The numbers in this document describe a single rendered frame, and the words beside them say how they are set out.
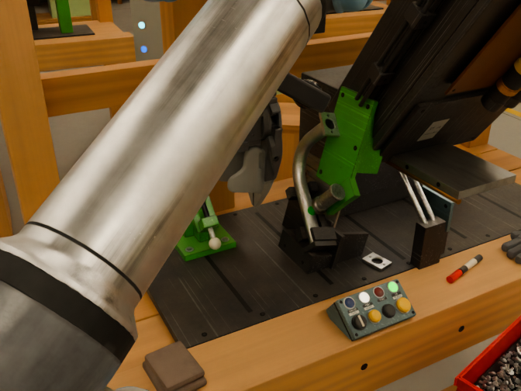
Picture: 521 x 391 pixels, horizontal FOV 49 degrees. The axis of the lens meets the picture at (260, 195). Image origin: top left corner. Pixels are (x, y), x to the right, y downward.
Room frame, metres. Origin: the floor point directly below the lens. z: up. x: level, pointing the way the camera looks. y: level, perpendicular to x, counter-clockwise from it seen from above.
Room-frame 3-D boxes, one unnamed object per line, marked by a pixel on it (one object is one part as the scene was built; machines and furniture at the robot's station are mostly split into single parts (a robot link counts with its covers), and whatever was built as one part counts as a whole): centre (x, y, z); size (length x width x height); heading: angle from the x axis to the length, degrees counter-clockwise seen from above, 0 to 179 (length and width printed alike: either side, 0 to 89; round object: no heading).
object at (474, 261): (1.03, -0.45, 0.91); 0.13 x 0.02 x 0.02; 132
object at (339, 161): (1.14, -0.21, 1.17); 0.13 x 0.12 x 0.20; 118
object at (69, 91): (1.55, -0.07, 1.23); 1.30 x 0.05 x 0.09; 118
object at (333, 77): (1.40, -0.28, 1.07); 0.30 x 0.18 x 0.34; 118
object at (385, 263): (1.06, -0.26, 0.90); 0.06 x 0.04 x 0.01; 42
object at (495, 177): (1.18, -0.36, 1.11); 0.39 x 0.16 x 0.03; 28
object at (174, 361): (0.72, 0.15, 0.91); 0.10 x 0.08 x 0.03; 32
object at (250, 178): (0.62, 0.01, 1.33); 0.06 x 0.03 x 0.09; 118
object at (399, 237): (1.23, -0.24, 0.89); 1.10 x 0.42 x 0.02; 118
